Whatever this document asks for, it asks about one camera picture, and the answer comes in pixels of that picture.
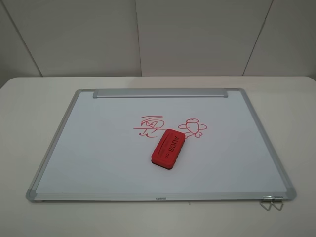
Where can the grey marker tray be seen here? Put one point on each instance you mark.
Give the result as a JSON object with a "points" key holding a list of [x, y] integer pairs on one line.
{"points": [[160, 93]]}

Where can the metal binder clip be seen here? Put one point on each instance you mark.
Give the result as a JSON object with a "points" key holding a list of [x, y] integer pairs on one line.
{"points": [[272, 201]]}

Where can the red whiteboard eraser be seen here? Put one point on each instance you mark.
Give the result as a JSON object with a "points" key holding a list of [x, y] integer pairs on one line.
{"points": [[168, 149]]}

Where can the white whiteboard with grey frame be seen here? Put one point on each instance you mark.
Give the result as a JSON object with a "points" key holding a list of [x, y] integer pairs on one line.
{"points": [[102, 151]]}

